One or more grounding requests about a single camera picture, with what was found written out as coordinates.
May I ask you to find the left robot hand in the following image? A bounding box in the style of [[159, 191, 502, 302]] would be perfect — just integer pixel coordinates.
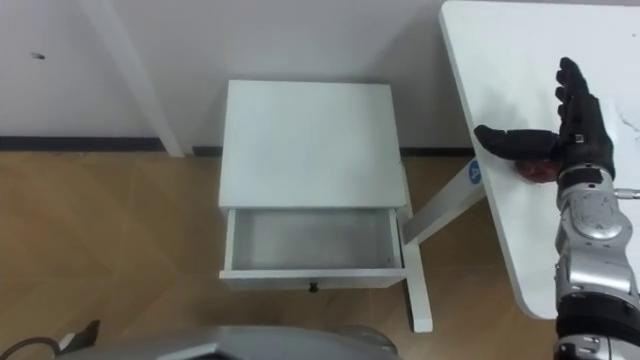
[[58, 319, 102, 354]]

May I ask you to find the white open drawer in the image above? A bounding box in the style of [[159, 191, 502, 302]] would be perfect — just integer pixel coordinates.
[[218, 206, 408, 294]]

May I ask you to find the white slanted furniture leg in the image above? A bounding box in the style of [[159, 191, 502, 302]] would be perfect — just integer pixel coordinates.
[[79, 0, 186, 159]]

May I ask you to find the white desk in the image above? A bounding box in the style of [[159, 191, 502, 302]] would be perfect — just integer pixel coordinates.
[[399, 0, 640, 334]]

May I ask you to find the robot body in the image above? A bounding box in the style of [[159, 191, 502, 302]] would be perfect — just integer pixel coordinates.
[[53, 324, 401, 360]]

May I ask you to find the white bedside cabinet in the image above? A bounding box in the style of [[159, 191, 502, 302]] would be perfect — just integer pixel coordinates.
[[218, 79, 414, 221]]

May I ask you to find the red soft toy fruit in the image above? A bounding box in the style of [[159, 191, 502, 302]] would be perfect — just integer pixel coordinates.
[[514, 159, 560, 184]]

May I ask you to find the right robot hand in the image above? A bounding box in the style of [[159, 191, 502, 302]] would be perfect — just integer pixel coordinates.
[[473, 56, 616, 179]]

